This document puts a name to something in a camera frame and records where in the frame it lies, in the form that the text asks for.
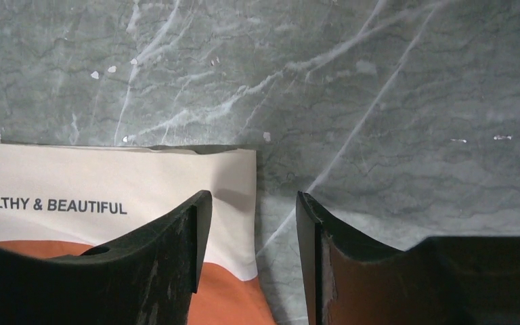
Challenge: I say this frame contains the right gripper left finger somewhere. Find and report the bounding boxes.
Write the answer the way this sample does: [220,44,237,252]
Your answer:
[0,190,212,324]

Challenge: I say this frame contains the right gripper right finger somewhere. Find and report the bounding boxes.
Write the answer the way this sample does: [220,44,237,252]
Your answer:
[296,192,520,324]

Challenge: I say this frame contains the orange cream underwear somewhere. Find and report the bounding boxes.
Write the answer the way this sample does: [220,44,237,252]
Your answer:
[0,144,274,324]

